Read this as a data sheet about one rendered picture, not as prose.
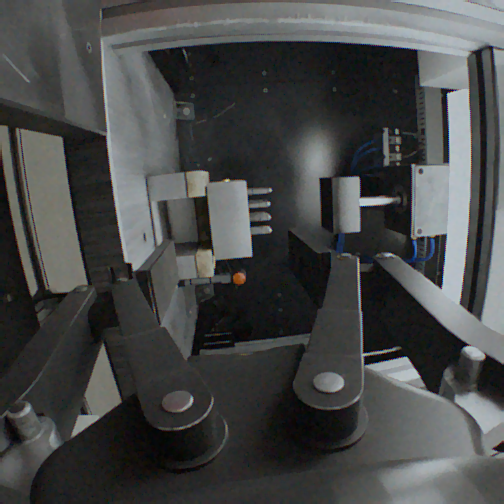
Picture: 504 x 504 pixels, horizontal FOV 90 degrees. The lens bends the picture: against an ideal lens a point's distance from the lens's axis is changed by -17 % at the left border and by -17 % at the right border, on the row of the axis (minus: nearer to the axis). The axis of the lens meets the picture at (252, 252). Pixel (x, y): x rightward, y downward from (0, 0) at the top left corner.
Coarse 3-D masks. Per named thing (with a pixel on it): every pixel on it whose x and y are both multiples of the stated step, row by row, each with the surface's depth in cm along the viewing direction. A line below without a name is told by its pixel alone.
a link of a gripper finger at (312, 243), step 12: (288, 228) 21; (288, 240) 21; (300, 240) 17; (312, 240) 17; (300, 252) 18; (312, 252) 15; (324, 252) 14; (300, 264) 18; (312, 264) 15; (324, 264) 15; (300, 276) 18; (312, 276) 16; (324, 276) 15; (312, 288) 16; (324, 288) 15; (312, 300) 16
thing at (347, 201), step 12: (324, 180) 49; (336, 180) 43; (348, 180) 44; (324, 192) 50; (336, 192) 44; (348, 192) 44; (324, 204) 50; (336, 204) 44; (348, 204) 44; (360, 204) 47; (372, 204) 47; (384, 204) 47; (396, 204) 48; (324, 216) 51; (336, 216) 45; (348, 216) 45; (324, 228) 50; (336, 228) 45; (348, 228) 45
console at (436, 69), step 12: (420, 60) 45; (432, 60) 42; (444, 60) 40; (456, 60) 37; (420, 72) 46; (432, 72) 43; (444, 72) 40; (456, 72) 38; (420, 84) 47; (432, 84) 46; (444, 84) 45; (456, 84) 45; (468, 84) 44
